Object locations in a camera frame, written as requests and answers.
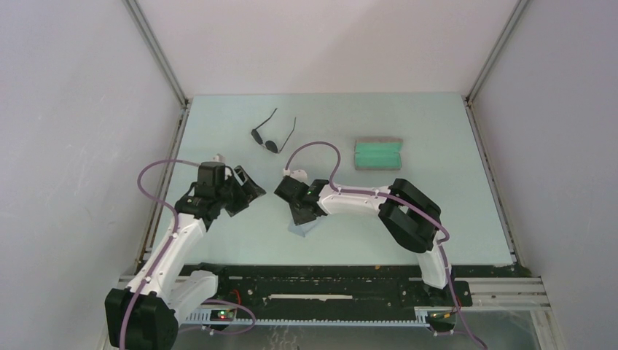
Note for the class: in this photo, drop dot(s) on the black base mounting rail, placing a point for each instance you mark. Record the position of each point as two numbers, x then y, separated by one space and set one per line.
355 293

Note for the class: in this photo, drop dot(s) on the black round sunglasses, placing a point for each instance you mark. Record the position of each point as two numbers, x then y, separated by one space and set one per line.
270 145

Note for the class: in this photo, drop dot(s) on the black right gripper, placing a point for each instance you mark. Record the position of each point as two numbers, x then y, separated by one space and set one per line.
299 219

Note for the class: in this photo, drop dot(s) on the left aluminium frame post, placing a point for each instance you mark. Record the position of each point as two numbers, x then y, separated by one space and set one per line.
152 43

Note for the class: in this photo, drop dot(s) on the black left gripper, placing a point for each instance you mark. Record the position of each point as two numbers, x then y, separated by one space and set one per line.
248 192

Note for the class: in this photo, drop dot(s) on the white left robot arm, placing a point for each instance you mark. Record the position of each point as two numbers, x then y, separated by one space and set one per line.
148 312

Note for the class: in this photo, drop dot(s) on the aluminium frame post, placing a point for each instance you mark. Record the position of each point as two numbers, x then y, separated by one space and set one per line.
503 39
152 43

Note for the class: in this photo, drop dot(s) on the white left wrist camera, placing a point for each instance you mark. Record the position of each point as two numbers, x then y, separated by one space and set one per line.
219 158

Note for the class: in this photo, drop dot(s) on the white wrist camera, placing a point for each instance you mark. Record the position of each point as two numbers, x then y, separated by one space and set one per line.
299 174
219 158

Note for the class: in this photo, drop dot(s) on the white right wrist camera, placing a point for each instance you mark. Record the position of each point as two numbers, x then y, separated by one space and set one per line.
299 174

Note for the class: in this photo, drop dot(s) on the light blue cleaning cloth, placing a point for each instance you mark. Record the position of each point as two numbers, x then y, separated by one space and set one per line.
303 229

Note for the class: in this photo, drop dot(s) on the right aluminium frame post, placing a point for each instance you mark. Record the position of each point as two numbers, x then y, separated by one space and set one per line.
503 39

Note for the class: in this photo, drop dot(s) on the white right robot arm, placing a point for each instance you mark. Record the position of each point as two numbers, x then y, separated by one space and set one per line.
412 219

